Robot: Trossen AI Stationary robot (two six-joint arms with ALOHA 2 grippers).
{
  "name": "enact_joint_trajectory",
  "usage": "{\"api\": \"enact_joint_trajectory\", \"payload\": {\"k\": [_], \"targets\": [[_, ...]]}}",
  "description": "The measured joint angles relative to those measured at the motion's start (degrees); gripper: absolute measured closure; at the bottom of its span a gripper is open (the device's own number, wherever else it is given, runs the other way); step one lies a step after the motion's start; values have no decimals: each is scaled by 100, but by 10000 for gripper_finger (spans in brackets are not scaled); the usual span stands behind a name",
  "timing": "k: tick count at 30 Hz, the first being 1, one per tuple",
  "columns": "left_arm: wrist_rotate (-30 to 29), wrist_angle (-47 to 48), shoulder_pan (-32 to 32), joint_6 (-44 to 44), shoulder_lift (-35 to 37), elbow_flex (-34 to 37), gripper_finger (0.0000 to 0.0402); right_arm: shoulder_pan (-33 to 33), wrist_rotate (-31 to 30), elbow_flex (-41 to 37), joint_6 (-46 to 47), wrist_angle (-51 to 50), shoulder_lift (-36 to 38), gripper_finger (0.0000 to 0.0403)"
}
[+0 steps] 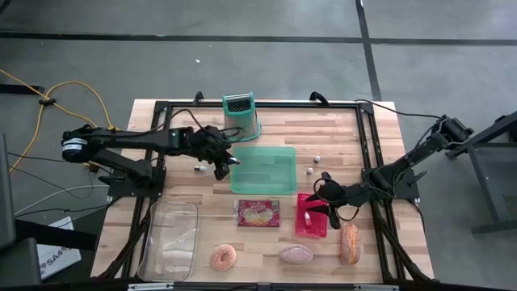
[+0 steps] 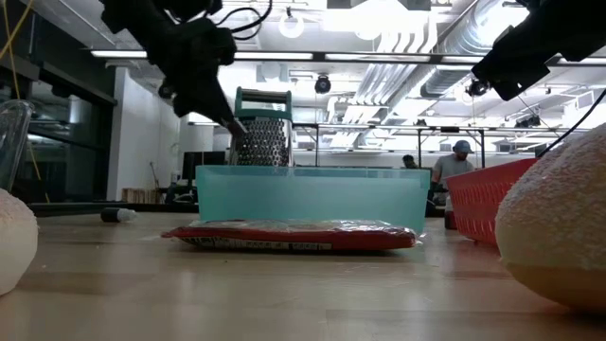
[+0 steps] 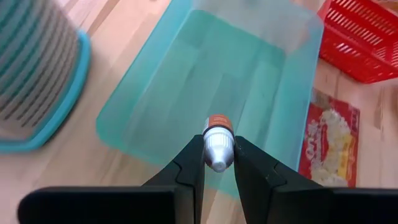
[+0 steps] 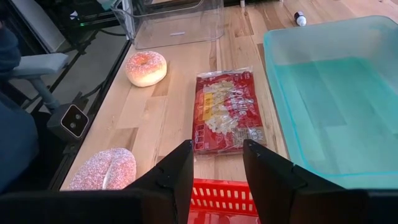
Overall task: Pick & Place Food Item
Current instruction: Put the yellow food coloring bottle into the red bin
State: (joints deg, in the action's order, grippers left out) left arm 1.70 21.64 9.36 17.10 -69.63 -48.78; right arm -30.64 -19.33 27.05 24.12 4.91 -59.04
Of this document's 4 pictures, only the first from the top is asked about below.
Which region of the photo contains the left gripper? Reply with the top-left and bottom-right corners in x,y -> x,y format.
189,125 -> 236,182

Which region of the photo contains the red plastic slotted basket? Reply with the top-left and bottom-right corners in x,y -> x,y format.
294,192 -> 329,239

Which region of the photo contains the long sprinkled bread loaf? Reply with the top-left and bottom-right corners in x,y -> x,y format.
338,222 -> 362,266

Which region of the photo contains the oval sprinkled bread roll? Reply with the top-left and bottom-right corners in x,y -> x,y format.
278,243 -> 314,266

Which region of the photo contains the clear plastic tray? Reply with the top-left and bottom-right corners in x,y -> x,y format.
137,200 -> 200,283

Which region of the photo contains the white printed box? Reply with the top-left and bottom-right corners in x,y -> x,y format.
36,216 -> 82,280

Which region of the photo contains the pink sprinkled donut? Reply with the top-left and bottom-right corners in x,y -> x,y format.
209,243 -> 238,272

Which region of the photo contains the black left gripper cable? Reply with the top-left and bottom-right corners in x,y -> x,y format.
169,108 -> 246,141

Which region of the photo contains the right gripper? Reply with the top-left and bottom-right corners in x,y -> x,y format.
305,171 -> 371,230

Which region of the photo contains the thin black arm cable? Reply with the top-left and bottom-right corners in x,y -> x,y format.
354,99 -> 443,120

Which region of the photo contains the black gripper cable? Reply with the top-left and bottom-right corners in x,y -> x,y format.
313,171 -> 361,222
169,108 -> 246,141

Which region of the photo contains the teal metal box grater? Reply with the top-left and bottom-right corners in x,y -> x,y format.
221,91 -> 263,143

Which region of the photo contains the white floor cable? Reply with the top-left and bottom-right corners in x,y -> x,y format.
14,184 -> 110,217

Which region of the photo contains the red food packet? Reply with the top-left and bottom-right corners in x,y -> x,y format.
233,199 -> 282,229

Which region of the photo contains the teal translucent plastic bin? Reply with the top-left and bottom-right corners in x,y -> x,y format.
229,145 -> 299,196

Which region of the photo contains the black desk furniture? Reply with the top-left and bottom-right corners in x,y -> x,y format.
0,133 -> 98,291

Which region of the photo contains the yellow extension cable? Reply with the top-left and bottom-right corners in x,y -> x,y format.
0,68 -> 118,173

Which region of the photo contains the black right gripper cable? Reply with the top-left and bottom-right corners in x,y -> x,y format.
313,171 -> 361,222

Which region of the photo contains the black floor bar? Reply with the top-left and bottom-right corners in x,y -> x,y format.
0,83 -> 44,95

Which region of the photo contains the black metal stand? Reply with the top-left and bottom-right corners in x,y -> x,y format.
446,111 -> 517,236

